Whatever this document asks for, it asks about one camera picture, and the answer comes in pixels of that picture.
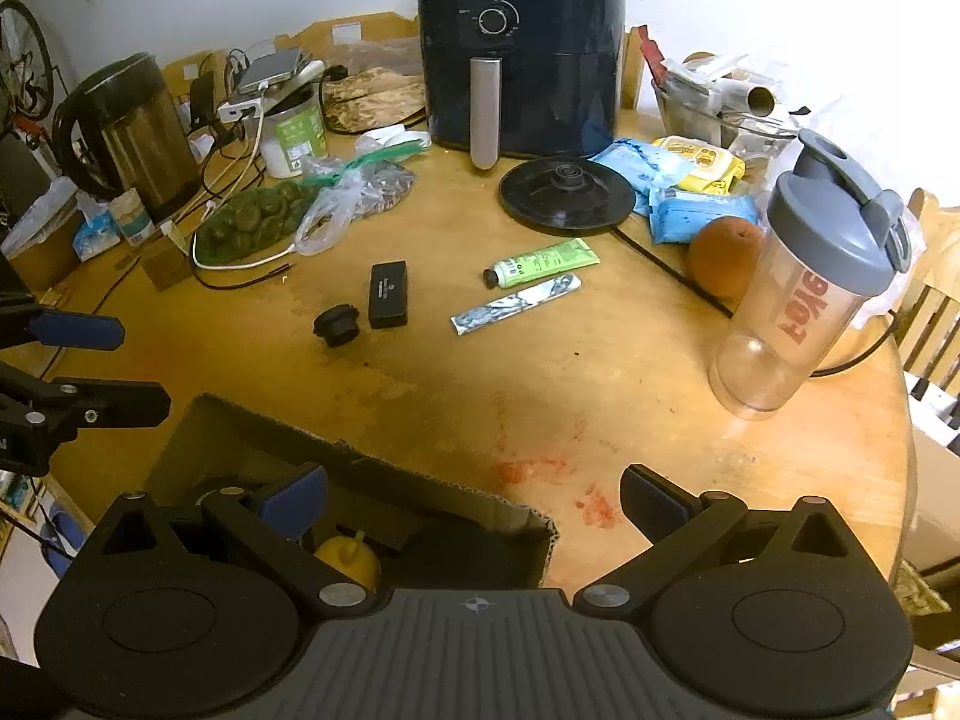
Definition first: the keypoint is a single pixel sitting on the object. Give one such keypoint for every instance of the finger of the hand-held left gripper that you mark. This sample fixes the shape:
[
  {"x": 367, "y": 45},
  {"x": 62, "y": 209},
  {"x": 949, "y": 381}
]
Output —
[
  {"x": 82, "y": 330},
  {"x": 112, "y": 401}
]

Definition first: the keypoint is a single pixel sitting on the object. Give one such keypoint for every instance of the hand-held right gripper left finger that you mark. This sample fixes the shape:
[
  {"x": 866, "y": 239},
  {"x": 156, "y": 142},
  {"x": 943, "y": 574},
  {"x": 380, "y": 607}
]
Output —
[{"x": 296, "y": 499}]

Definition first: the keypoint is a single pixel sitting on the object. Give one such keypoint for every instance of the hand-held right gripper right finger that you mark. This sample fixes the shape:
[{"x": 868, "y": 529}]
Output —
[{"x": 652, "y": 499}]

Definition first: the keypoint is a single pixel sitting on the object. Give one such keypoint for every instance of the tan round wooden block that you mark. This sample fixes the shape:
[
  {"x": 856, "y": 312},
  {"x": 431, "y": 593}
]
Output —
[{"x": 349, "y": 559}]

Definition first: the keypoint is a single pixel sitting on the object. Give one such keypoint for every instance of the brown cardboard box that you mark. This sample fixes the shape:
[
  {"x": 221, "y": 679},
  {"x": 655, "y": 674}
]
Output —
[{"x": 450, "y": 499}]

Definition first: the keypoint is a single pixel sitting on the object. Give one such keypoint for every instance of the light blue tissue pack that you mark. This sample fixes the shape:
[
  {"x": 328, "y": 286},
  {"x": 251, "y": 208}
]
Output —
[{"x": 96, "y": 236}]

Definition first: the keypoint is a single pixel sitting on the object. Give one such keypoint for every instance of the cardboard box with plastic bag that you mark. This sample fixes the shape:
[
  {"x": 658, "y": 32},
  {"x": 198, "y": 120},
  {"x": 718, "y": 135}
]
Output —
[{"x": 45, "y": 240}]

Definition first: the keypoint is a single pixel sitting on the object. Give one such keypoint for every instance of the small wooden box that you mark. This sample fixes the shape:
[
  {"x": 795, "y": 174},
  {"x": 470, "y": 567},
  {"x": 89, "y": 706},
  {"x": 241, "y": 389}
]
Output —
[{"x": 165, "y": 259}]

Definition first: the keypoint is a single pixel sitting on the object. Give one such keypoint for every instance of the small striped cup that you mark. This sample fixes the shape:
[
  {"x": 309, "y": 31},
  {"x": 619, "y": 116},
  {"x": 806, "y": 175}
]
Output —
[{"x": 133, "y": 217}]

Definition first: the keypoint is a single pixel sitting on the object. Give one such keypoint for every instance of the black lens cap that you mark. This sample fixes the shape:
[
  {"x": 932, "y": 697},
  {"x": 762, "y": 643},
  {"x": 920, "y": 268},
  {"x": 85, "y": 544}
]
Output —
[{"x": 336, "y": 324}]

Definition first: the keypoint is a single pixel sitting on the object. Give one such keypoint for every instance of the steel electric kettle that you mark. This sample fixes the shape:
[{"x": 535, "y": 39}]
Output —
[{"x": 139, "y": 139}]

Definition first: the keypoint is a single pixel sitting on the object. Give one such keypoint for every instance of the black rectangular box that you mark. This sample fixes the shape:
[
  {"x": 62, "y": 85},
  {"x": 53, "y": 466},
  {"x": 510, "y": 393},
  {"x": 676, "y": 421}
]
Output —
[{"x": 388, "y": 294}]

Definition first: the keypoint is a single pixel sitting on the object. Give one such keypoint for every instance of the silver sachet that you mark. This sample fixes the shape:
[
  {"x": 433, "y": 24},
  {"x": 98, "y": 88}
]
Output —
[{"x": 517, "y": 304}]

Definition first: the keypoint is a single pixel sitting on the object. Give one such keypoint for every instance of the clear shaker bottle grey lid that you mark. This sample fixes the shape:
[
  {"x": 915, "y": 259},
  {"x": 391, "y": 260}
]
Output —
[{"x": 795, "y": 300}]

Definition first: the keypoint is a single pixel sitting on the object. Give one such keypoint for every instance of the orange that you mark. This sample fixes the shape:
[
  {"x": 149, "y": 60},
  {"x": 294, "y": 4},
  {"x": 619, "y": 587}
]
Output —
[{"x": 724, "y": 255}]

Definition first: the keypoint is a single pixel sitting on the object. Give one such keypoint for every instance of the black power adapter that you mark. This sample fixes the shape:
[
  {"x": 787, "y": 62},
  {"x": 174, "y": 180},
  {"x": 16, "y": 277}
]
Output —
[{"x": 201, "y": 101}]

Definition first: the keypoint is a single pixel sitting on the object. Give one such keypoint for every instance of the green tube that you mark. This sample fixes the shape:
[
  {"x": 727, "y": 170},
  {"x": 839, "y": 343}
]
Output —
[{"x": 547, "y": 261}]

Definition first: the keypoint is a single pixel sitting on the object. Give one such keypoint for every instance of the bicycle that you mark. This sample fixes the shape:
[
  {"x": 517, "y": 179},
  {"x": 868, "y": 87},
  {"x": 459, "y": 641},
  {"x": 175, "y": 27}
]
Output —
[{"x": 26, "y": 67}]

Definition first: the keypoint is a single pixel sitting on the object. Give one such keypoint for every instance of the clear plastic bag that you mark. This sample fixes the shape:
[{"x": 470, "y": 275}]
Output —
[{"x": 330, "y": 214}]

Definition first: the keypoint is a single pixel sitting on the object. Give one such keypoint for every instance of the white tub green label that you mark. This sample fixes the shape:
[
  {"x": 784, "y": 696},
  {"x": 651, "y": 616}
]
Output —
[{"x": 296, "y": 139}]

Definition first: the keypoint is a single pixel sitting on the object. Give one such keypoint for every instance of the checkered cloth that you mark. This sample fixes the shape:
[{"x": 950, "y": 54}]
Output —
[{"x": 934, "y": 405}]

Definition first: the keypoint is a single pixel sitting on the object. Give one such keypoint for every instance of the black kettle base disc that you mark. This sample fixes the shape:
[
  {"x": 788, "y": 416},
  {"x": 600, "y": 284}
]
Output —
[{"x": 566, "y": 195}]

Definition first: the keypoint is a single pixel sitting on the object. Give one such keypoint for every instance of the grey smartphone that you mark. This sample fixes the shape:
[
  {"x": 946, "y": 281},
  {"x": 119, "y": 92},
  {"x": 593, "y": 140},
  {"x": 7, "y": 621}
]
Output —
[{"x": 274, "y": 67}]

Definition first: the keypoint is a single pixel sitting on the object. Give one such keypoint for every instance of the wooden chair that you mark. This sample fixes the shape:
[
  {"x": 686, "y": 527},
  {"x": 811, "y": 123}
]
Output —
[
  {"x": 360, "y": 34},
  {"x": 930, "y": 315}
]

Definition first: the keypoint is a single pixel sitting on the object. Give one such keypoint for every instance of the light blue wipes pack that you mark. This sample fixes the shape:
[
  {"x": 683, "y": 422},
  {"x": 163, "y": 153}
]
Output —
[{"x": 637, "y": 165}]

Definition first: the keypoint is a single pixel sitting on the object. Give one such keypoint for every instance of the yellow wipes pack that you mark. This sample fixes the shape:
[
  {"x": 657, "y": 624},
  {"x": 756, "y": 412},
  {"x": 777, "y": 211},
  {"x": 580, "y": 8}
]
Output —
[{"x": 701, "y": 161}]

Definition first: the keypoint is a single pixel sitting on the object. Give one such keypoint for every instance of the white paper strip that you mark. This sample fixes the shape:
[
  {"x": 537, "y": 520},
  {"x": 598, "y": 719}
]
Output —
[{"x": 390, "y": 141}]

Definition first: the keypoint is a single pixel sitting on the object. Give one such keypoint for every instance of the glass bowl with packets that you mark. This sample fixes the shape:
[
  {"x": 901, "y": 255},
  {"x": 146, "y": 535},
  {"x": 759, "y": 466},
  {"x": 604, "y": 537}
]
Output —
[{"x": 697, "y": 116}]

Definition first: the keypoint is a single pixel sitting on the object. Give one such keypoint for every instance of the wooden chair back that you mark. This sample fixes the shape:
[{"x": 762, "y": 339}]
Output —
[{"x": 360, "y": 34}]

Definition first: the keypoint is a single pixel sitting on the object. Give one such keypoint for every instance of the cardboard foil roll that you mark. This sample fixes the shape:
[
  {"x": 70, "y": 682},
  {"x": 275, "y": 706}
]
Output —
[{"x": 757, "y": 97}]

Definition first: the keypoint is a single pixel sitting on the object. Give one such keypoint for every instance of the dark blue air fryer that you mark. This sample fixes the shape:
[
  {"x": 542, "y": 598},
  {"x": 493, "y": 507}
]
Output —
[{"x": 525, "y": 37}]

